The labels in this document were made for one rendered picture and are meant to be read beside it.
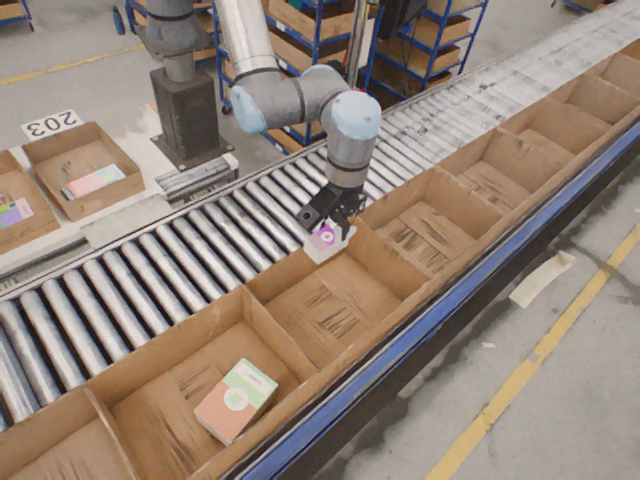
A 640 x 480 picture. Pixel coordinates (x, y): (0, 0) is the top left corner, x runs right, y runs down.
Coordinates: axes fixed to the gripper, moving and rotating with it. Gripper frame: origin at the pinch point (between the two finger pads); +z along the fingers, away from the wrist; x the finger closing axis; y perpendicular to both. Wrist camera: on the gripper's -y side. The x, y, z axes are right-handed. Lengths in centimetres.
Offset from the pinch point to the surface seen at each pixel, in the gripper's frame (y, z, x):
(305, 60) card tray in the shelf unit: 98, 34, 118
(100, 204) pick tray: -30, 37, 82
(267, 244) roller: 8, 40, 33
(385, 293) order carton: 17.1, 26.6, -11.6
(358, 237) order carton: 19.1, 16.8, 4.1
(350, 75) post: 74, 9, 64
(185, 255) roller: -17, 40, 46
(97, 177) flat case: -25, 35, 94
